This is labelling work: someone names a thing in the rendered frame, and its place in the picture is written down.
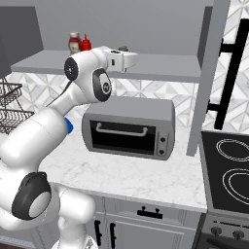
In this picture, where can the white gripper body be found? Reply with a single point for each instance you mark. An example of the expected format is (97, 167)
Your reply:
(129, 61)

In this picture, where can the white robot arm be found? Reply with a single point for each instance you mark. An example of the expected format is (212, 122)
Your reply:
(35, 136)

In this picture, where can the red condiment bottle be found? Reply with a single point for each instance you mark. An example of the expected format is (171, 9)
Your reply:
(86, 44)

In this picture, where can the red shaker with grey cap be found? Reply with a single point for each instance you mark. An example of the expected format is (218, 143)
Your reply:
(74, 42)

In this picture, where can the grey cabinet door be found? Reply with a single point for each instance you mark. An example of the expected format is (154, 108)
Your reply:
(207, 74)
(17, 35)

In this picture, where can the grey toaster oven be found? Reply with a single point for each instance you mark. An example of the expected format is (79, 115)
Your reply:
(133, 113)

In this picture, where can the black hob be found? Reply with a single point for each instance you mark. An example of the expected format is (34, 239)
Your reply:
(227, 171)

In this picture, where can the grey cupboard door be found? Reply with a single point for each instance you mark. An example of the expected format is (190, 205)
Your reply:
(99, 210)
(149, 236)

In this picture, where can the grey drawer front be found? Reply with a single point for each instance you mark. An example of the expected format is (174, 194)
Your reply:
(175, 217)

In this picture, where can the grey oven with knobs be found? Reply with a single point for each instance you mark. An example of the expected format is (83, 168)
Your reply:
(223, 231)

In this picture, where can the grey open wall cabinet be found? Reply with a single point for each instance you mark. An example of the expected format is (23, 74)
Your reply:
(162, 64)

